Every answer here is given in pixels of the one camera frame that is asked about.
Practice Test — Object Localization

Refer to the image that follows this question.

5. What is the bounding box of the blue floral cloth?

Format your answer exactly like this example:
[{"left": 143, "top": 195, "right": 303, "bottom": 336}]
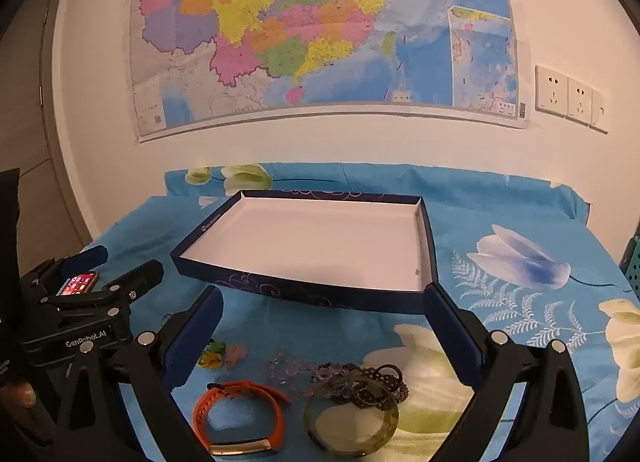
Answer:
[{"left": 85, "top": 162, "right": 640, "bottom": 462}]

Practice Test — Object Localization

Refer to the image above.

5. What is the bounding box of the orange fitness band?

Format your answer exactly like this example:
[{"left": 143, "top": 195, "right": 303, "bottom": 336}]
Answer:
[{"left": 194, "top": 380, "right": 292, "bottom": 458}]

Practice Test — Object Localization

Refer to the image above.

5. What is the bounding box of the green jade bangle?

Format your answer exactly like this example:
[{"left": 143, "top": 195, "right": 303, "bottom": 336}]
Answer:
[{"left": 304, "top": 377, "right": 401, "bottom": 455}]

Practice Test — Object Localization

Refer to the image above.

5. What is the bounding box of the white wall socket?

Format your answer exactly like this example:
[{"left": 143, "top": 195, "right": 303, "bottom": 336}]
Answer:
[
  {"left": 567, "top": 76, "right": 595, "bottom": 125},
  {"left": 590, "top": 89, "right": 612, "bottom": 133},
  {"left": 534, "top": 64, "right": 570, "bottom": 117}
]

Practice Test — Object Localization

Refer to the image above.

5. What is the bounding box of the navy shallow cardboard box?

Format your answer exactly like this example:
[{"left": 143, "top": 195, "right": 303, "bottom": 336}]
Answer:
[{"left": 170, "top": 190, "right": 436, "bottom": 315}]

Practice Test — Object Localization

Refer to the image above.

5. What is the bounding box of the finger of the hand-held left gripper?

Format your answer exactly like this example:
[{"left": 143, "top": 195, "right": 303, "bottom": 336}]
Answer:
[
  {"left": 39, "top": 260, "right": 165, "bottom": 325},
  {"left": 21, "top": 246, "right": 110, "bottom": 299}
]

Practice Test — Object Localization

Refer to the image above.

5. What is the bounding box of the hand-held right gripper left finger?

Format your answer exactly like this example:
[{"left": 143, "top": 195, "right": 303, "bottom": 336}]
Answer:
[{"left": 50, "top": 286, "right": 225, "bottom": 462}]

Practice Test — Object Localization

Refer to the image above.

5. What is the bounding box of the clear bead bracelet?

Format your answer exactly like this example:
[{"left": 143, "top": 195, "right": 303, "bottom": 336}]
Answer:
[{"left": 262, "top": 349, "right": 321, "bottom": 398}]

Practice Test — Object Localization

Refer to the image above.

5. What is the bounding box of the colourful wall map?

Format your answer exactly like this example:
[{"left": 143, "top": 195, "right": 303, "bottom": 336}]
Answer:
[{"left": 129, "top": 0, "right": 531, "bottom": 143}]

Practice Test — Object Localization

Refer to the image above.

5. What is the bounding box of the pink pendant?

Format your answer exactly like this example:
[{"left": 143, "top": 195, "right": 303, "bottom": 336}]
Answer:
[{"left": 226, "top": 344, "right": 249, "bottom": 371}]

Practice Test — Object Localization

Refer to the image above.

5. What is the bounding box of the beige door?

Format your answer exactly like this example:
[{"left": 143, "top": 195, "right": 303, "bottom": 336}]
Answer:
[{"left": 0, "top": 0, "right": 93, "bottom": 273}]

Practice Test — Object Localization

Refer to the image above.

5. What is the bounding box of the person's left hand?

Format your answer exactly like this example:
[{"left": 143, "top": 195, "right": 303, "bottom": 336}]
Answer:
[{"left": 0, "top": 376, "right": 40, "bottom": 443}]

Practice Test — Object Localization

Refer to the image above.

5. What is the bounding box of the teal plastic basket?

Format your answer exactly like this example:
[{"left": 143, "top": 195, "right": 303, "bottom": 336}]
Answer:
[{"left": 619, "top": 237, "right": 640, "bottom": 303}]

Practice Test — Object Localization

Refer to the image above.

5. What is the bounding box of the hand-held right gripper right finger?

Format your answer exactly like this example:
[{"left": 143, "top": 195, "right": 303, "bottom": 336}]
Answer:
[{"left": 424, "top": 283, "right": 591, "bottom": 462}]

